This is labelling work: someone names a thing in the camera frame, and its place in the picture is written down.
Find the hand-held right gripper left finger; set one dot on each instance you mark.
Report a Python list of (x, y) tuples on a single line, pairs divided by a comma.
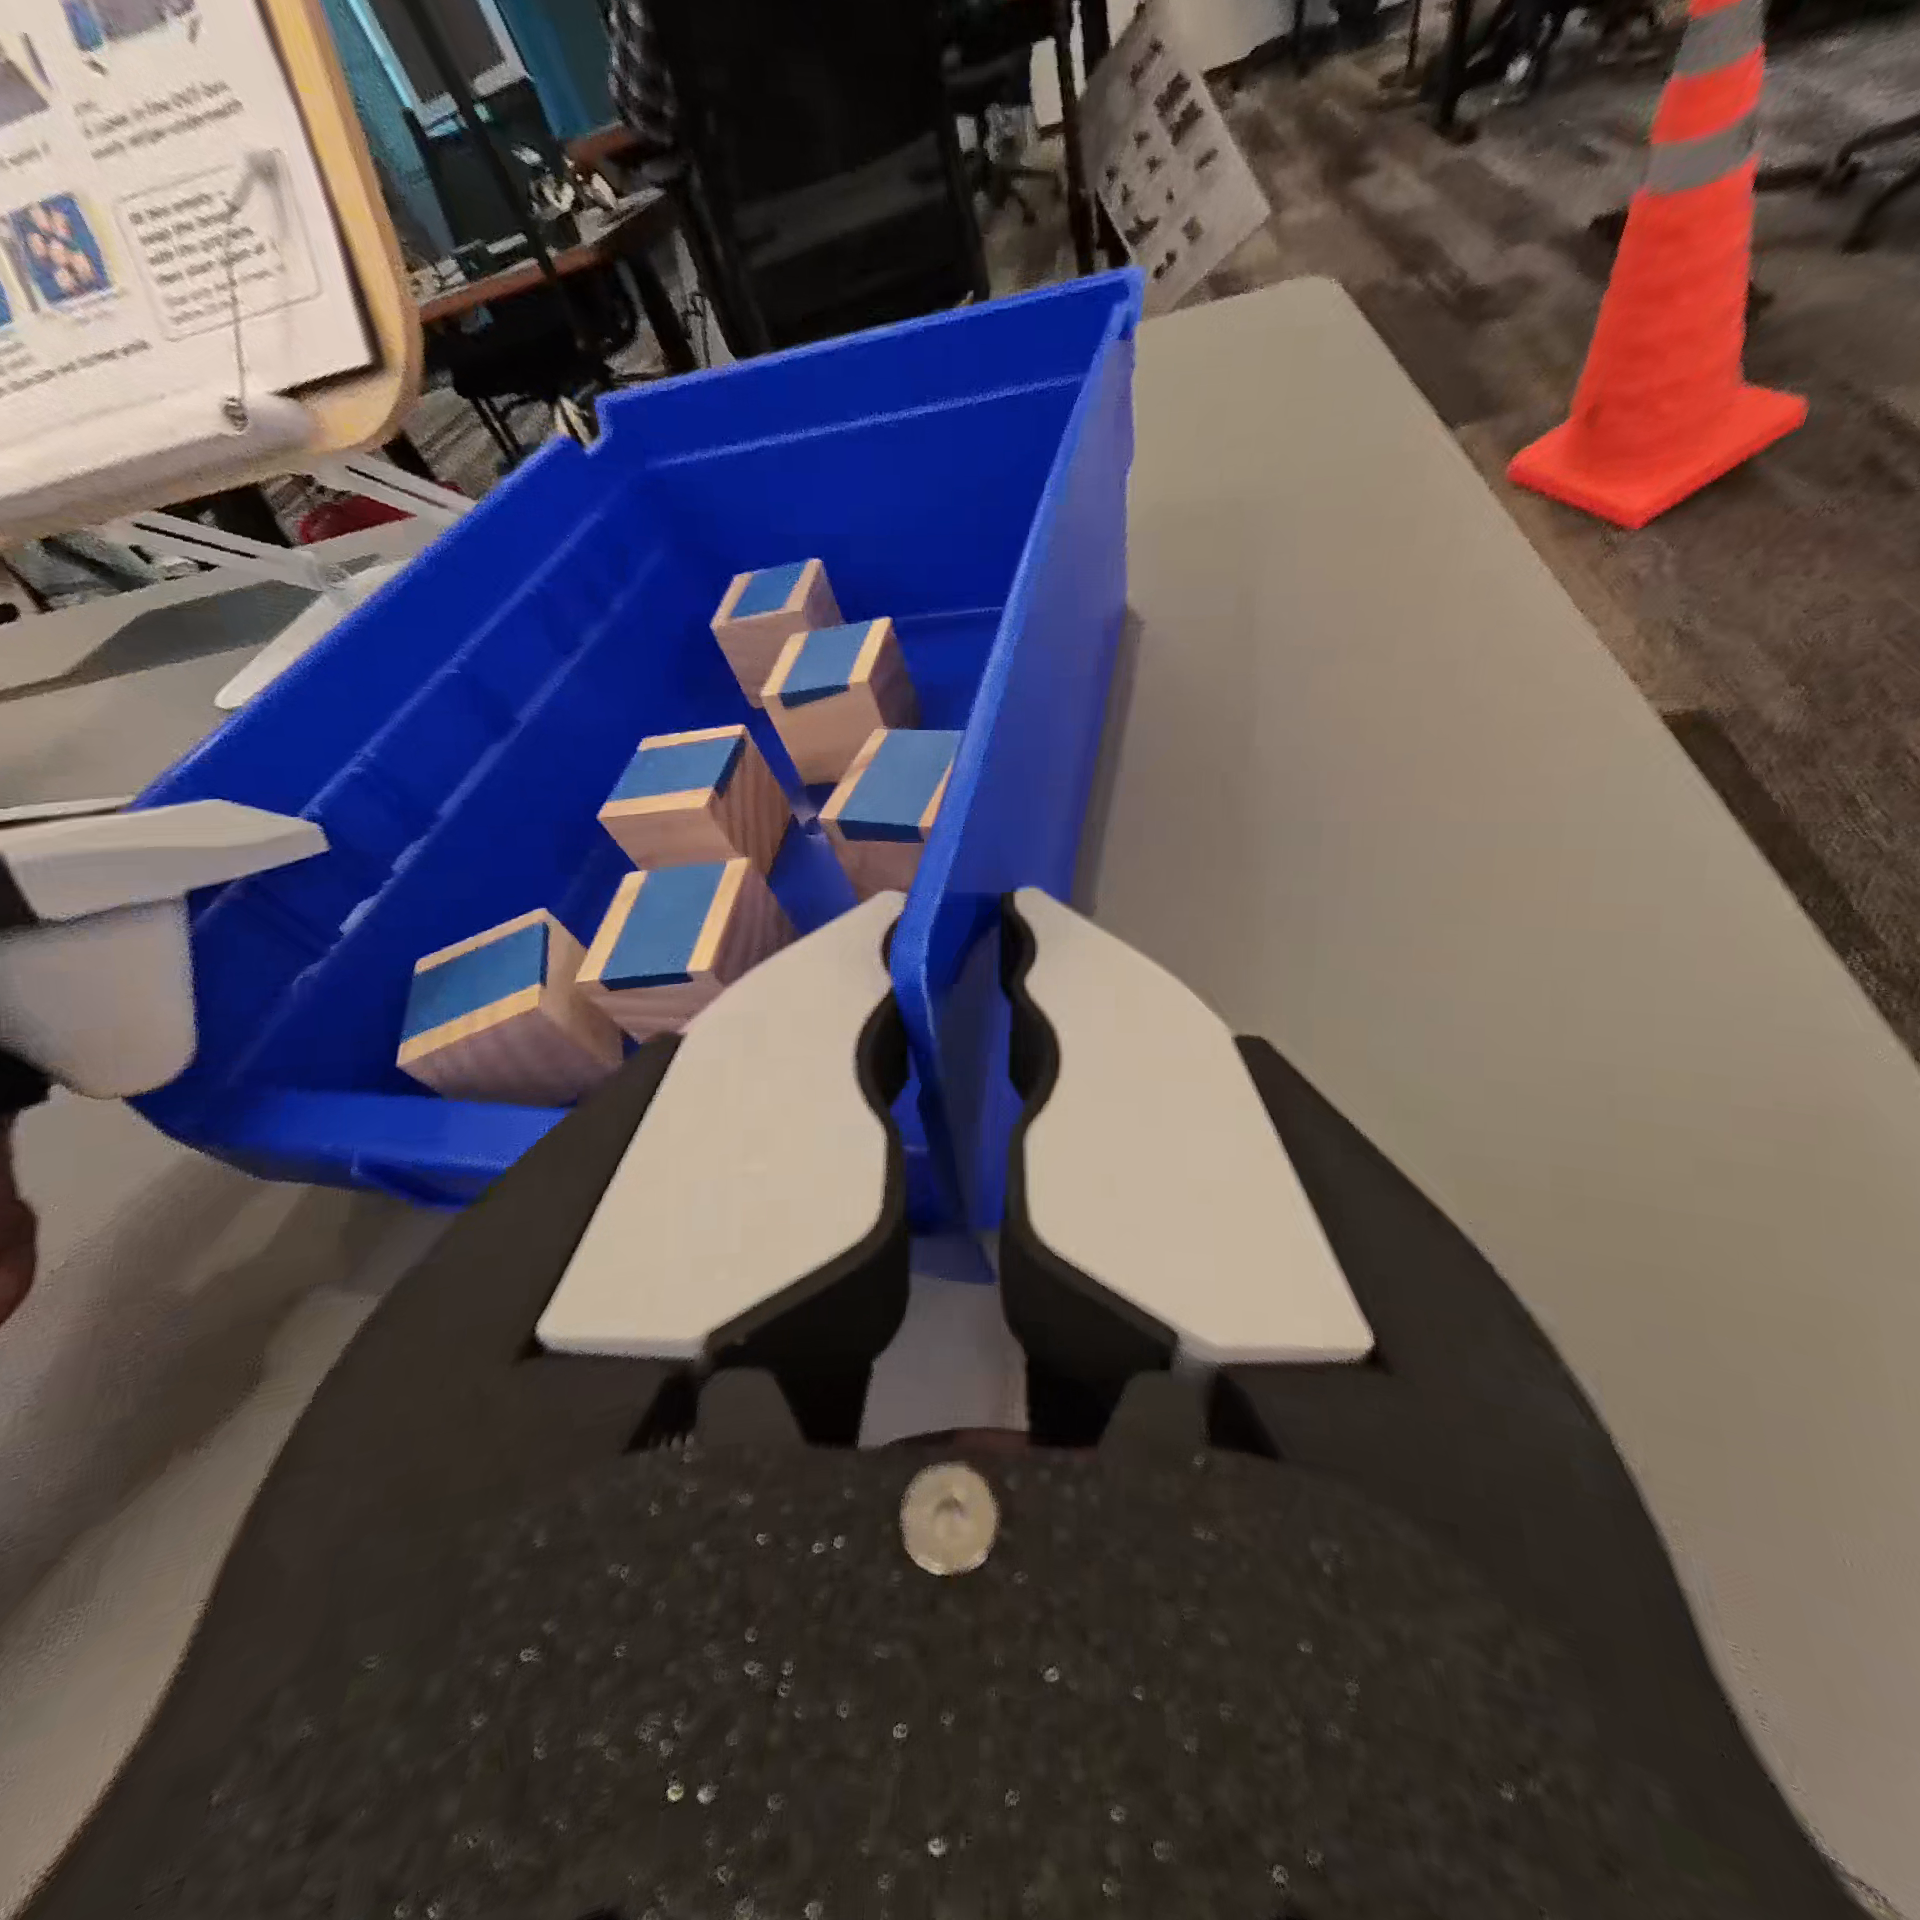
[(736, 1189)]

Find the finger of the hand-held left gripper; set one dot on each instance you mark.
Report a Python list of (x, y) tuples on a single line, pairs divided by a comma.
[(136, 864)]

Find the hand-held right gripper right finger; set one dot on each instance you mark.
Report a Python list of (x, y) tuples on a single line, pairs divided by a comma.
[(1170, 1189)]

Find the blue plastic bin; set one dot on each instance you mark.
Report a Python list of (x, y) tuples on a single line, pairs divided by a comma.
[(450, 717)]

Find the cluster of wooden cubes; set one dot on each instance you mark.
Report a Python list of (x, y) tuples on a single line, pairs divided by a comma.
[(691, 795)]

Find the grey desk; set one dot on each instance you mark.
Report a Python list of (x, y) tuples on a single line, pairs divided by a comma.
[(1427, 898)]

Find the person's left hand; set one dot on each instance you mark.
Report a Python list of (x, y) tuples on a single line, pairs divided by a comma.
[(15, 1261)]

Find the red bag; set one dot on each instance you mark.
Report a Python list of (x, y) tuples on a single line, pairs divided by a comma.
[(339, 518)]

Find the wooden board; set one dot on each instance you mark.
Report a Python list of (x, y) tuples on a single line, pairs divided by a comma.
[(353, 183)]

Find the wooden table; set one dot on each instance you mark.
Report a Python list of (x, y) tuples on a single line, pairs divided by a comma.
[(554, 249)]

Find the orange traffic cone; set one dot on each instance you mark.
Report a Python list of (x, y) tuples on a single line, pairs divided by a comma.
[(1664, 344)]

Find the white picture poster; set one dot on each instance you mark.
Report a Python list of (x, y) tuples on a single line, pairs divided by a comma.
[(1180, 166)]

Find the black metal frame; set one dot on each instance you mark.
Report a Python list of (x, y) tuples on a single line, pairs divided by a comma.
[(1080, 136)]

